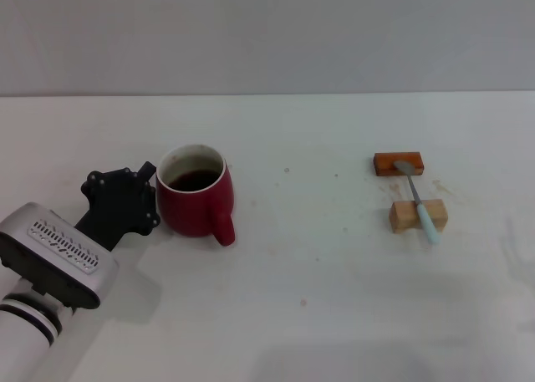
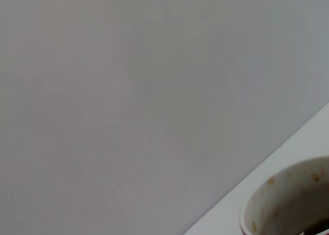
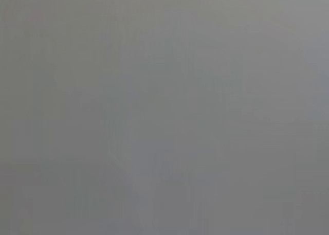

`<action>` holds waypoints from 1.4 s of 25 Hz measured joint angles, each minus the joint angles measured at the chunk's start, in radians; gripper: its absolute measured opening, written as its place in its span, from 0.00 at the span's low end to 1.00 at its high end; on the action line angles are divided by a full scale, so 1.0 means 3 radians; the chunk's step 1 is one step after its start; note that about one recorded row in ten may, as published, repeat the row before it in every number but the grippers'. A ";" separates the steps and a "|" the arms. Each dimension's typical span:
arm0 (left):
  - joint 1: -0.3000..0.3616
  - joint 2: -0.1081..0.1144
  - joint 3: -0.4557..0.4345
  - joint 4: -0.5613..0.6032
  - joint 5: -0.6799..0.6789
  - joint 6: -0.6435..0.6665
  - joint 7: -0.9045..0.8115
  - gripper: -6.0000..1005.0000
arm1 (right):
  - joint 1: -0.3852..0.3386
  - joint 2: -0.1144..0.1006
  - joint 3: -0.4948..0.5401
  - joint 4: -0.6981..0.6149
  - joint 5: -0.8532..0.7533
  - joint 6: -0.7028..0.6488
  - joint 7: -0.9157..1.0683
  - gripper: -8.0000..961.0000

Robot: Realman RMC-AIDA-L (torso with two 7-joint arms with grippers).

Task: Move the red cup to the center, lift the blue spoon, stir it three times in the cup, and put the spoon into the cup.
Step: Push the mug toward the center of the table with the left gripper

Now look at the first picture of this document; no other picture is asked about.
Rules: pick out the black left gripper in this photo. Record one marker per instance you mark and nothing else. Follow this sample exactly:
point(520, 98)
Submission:
point(117, 202)

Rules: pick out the dark brown coffee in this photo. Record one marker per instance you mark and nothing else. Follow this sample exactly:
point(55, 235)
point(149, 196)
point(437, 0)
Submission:
point(192, 181)

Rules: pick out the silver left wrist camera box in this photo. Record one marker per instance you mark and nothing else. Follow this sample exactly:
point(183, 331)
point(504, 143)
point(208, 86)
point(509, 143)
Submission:
point(62, 265)

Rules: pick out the red ceramic cup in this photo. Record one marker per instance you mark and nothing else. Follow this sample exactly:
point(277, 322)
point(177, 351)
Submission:
point(188, 215)

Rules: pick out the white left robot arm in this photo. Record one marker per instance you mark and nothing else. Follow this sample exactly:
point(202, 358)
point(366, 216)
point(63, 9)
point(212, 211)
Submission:
point(21, 340)

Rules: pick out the light wooden arch block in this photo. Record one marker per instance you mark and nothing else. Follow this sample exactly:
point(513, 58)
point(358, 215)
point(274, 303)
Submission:
point(401, 217)

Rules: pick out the orange wooden block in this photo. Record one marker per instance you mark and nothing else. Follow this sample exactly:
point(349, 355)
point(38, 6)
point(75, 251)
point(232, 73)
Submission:
point(382, 166)

